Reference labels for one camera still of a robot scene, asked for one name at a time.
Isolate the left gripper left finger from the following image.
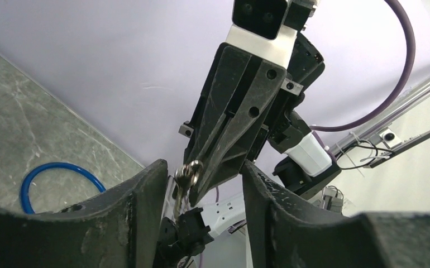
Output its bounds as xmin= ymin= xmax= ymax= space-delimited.
xmin=0 ymin=159 xmax=168 ymax=267

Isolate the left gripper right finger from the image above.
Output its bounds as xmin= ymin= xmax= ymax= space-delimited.
xmin=242 ymin=161 xmax=430 ymax=267

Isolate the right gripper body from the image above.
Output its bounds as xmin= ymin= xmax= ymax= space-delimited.
xmin=183 ymin=42 xmax=306 ymax=206

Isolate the small red lock key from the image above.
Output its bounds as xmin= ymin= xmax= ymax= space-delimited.
xmin=173 ymin=160 xmax=203 ymax=221

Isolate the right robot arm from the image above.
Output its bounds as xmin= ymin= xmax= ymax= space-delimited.
xmin=181 ymin=35 xmax=340 ymax=198

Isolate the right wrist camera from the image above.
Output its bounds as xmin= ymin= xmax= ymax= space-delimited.
xmin=225 ymin=0 xmax=319 ymax=68

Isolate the blue cable lock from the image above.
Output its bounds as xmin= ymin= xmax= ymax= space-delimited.
xmin=18 ymin=162 xmax=107 ymax=214

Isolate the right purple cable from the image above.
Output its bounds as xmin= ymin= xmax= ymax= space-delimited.
xmin=309 ymin=0 xmax=417 ymax=133

